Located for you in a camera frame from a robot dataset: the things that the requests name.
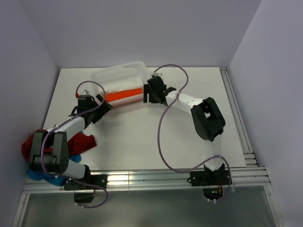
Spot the white printed t-shirt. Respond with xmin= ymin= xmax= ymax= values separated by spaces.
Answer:
xmin=102 ymin=79 xmax=143 ymax=94

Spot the white plastic basket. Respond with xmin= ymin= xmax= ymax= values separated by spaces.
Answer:
xmin=91 ymin=61 xmax=149 ymax=107

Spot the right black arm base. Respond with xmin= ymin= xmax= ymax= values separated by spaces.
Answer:
xmin=187 ymin=164 xmax=232 ymax=204

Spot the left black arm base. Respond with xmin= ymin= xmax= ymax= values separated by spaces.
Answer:
xmin=63 ymin=175 xmax=109 ymax=208

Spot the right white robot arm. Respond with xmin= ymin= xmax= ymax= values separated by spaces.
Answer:
xmin=143 ymin=76 xmax=228 ymax=184

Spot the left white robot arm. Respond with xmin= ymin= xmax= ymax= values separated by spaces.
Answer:
xmin=29 ymin=95 xmax=113 ymax=189

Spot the orange rolled t-shirt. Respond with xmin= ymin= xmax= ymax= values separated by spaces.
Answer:
xmin=105 ymin=88 xmax=143 ymax=102

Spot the dark red t-shirt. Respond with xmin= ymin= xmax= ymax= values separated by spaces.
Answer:
xmin=21 ymin=132 xmax=97 ymax=162

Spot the blue t-shirt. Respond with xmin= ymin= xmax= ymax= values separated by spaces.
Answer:
xmin=28 ymin=154 xmax=85 ymax=186

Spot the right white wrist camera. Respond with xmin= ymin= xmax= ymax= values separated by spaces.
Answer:
xmin=152 ymin=73 xmax=163 ymax=78

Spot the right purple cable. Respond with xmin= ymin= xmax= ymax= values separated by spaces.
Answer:
xmin=152 ymin=63 xmax=232 ymax=203

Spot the purple cable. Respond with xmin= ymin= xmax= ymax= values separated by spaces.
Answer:
xmin=40 ymin=80 xmax=109 ymax=209
xmin=152 ymin=63 xmax=232 ymax=203

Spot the front aluminium rail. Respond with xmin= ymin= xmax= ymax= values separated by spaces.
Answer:
xmin=22 ymin=167 xmax=271 ymax=194

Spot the aluminium rail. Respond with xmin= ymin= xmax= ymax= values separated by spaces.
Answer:
xmin=219 ymin=67 xmax=259 ymax=167
xmin=22 ymin=167 xmax=271 ymax=194

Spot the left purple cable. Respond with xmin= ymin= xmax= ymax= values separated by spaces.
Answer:
xmin=40 ymin=80 xmax=109 ymax=209

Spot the right side aluminium rail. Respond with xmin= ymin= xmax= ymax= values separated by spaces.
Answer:
xmin=219 ymin=67 xmax=259 ymax=167

